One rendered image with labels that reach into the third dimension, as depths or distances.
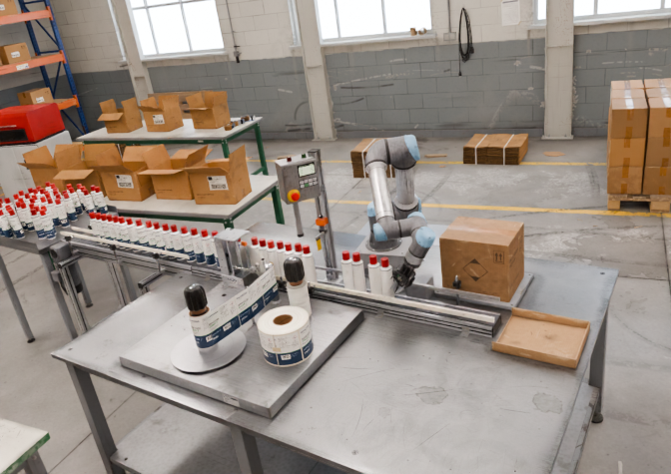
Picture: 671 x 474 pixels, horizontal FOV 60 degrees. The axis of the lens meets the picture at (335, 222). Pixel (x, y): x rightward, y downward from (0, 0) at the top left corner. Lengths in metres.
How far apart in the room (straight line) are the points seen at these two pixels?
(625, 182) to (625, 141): 0.36
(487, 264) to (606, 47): 5.33
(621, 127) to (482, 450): 3.91
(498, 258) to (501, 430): 0.77
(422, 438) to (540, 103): 6.18
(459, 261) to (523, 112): 5.37
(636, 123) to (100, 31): 8.22
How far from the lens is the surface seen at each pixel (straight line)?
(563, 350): 2.37
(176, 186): 4.62
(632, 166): 5.56
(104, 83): 10.98
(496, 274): 2.55
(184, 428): 3.22
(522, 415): 2.09
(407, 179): 2.72
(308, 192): 2.67
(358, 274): 2.59
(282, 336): 2.22
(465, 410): 2.10
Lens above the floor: 2.22
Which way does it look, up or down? 23 degrees down
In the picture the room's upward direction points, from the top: 8 degrees counter-clockwise
